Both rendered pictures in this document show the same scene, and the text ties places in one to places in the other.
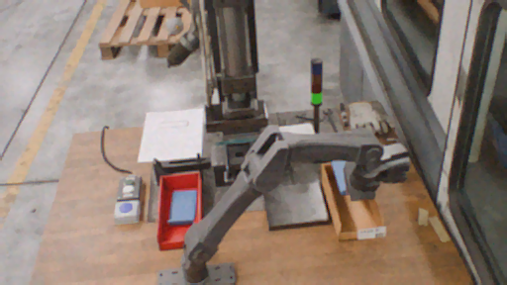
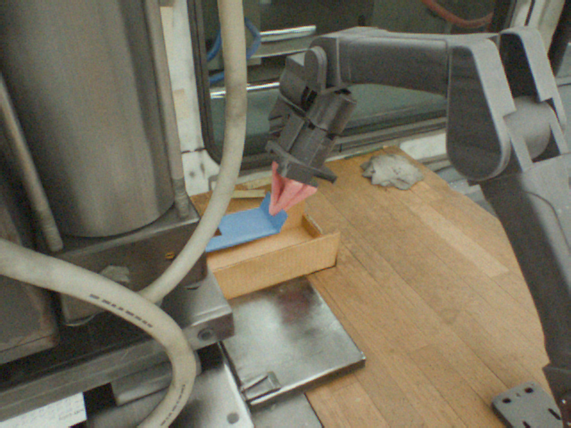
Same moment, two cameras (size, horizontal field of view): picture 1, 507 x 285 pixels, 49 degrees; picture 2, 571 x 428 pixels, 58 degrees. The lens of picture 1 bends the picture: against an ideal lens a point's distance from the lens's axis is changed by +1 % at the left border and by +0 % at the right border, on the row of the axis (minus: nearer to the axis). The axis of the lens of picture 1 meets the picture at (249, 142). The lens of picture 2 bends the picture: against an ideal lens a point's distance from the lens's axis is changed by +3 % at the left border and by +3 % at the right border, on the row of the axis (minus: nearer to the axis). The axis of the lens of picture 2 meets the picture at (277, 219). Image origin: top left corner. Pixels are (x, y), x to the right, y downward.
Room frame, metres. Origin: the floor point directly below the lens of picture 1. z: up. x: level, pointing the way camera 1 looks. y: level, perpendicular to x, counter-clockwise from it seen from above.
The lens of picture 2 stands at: (1.37, 0.29, 1.45)
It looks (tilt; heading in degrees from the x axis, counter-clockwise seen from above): 38 degrees down; 247
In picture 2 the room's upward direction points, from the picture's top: straight up
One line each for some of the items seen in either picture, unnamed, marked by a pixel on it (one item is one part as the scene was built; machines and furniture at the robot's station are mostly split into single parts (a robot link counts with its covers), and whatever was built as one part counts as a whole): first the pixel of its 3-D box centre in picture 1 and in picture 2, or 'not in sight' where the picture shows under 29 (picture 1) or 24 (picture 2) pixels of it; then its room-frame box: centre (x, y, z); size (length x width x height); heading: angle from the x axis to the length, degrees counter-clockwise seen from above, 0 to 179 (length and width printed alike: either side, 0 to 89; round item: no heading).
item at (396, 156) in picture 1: (381, 154); (316, 75); (1.05, -0.32, 1.18); 0.12 x 0.09 x 0.12; 100
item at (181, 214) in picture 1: (182, 205); not in sight; (1.22, 0.21, 0.92); 0.15 x 0.07 x 0.03; 178
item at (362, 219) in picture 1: (352, 199); (250, 249); (1.17, -0.28, 0.93); 0.25 x 0.13 x 0.08; 2
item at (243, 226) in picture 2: (349, 175); (232, 222); (1.20, -0.27, 1.00); 0.15 x 0.07 x 0.03; 2
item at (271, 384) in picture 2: not in sight; (245, 392); (1.28, -0.01, 0.98); 0.07 x 0.02 x 0.01; 2
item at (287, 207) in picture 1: (294, 206); (282, 335); (1.19, -0.11, 0.91); 0.17 x 0.16 x 0.02; 92
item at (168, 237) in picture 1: (180, 209); not in sight; (1.19, 0.21, 0.93); 0.25 x 0.12 x 0.06; 2
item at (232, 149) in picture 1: (244, 153); not in sight; (1.36, 0.02, 0.98); 0.20 x 0.10 x 0.01; 92
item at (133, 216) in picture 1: (128, 215); not in sight; (1.22, 0.37, 0.90); 0.07 x 0.07 x 0.06; 2
